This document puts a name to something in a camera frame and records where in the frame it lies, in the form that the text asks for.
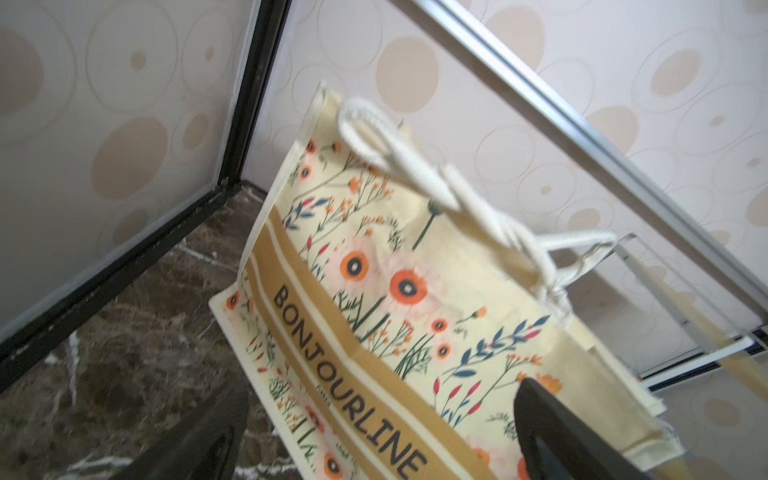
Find cream canvas grocery bag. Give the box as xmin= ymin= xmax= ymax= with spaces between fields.
xmin=209 ymin=87 xmax=683 ymax=479

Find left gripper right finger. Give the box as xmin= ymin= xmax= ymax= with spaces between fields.
xmin=514 ymin=378 xmax=648 ymax=480

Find aluminium frame bar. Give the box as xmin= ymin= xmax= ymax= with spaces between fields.
xmin=395 ymin=1 xmax=767 ymax=317

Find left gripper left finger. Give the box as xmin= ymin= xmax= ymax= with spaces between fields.
xmin=113 ymin=384 xmax=249 ymax=479

